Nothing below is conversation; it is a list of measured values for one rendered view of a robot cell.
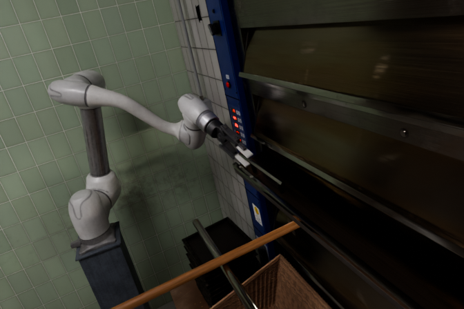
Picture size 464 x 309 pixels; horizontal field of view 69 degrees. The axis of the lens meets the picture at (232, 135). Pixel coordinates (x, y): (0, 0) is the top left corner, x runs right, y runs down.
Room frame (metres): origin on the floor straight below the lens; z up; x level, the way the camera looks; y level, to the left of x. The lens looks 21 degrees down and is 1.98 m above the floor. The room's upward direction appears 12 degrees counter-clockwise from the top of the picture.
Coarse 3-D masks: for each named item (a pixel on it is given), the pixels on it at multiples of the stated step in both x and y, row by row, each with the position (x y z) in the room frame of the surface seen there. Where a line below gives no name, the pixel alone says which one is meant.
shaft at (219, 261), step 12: (288, 228) 0.99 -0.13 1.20; (264, 240) 0.96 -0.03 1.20; (228, 252) 0.93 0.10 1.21; (240, 252) 0.92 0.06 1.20; (204, 264) 0.90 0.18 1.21; (216, 264) 0.89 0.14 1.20; (180, 276) 0.87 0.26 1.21; (192, 276) 0.86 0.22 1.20; (156, 288) 0.84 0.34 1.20; (168, 288) 0.84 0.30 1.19; (132, 300) 0.81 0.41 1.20; (144, 300) 0.81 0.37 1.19
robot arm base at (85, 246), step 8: (112, 224) 1.57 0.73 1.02; (104, 232) 1.45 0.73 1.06; (112, 232) 1.48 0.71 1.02; (80, 240) 1.45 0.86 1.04; (88, 240) 1.41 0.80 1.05; (96, 240) 1.41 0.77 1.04; (104, 240) 1.43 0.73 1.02; (112, 240) 1.43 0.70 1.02; (80, 248) 1.41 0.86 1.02; (88, 248) 1.40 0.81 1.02; (96, 248) 1.40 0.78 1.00
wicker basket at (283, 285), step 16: (256, 272) 1.22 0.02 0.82; (272, 272) 1.24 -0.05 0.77; (288, 272) 1.19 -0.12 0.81; (256, 288) 1.21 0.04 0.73; (272, 288) 1.24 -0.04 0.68; (288, 288) 1.17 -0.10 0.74; (304, 288) 1.07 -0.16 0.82; (224, 304) 1.15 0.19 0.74; (240, 304) 1.18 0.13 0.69; (256, 304) 1.20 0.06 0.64; (272, 304) 1.23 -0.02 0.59; (288, 304) 1.15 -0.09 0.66; (304, 304) 1.05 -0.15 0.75; (320, 304) 0.97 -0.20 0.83
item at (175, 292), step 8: (192, 280) 1.51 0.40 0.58; (176, 288) 1.48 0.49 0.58; (184, 288) 1.46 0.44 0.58; (192, 288) 1.45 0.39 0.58; (176, 296) 1.42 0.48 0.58; (184, 296) 1.41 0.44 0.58; (192, 296) 1.40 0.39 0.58; (200, 296) 1.39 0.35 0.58; (176, 304) 1.37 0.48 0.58; (184, 304) 1.35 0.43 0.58; (192, 304) 1.34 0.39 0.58; (200, 304) 1.33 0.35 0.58
